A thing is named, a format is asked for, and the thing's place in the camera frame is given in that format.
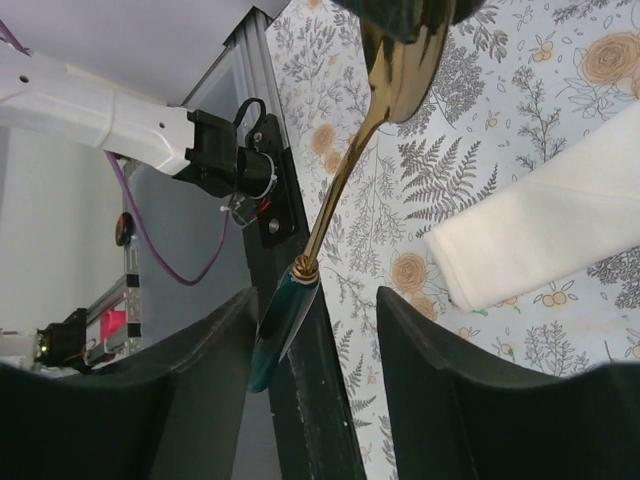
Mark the white cloth napkin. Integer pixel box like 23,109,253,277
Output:
425,103,639,312

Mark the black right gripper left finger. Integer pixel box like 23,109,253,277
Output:
1,288,258,479

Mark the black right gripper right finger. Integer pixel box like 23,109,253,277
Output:
376,287,639,479

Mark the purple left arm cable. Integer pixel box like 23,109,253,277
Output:
0,19,236,287

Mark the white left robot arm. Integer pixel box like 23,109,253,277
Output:
1,45,277,200

